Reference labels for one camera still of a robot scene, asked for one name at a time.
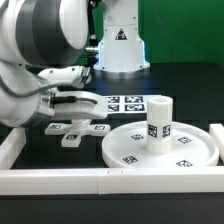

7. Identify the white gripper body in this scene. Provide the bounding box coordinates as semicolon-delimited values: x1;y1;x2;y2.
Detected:
39;91;108;120

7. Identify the white cross table base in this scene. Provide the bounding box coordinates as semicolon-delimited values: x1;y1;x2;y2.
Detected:
45;119;111;148

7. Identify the white front fence bar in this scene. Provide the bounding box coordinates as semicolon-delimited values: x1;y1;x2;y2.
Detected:
0;166;224;195

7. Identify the white right fence bar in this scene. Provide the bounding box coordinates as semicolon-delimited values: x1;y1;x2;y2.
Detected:
209;123;224;163

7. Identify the white round table top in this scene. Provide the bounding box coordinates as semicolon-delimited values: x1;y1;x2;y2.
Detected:
102;121;219;168

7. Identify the white marker sheet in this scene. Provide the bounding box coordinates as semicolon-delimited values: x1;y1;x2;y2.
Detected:
106;95;152;114

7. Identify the white left fence bar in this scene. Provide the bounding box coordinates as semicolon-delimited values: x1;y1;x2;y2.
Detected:
0;128;26;170

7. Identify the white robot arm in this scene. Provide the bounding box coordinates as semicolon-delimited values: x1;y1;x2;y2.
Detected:
0;0;149;128

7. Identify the white fence bar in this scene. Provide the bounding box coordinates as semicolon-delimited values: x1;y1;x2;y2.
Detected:
0;166;224;195
209;123;224;163
0;128;26;170

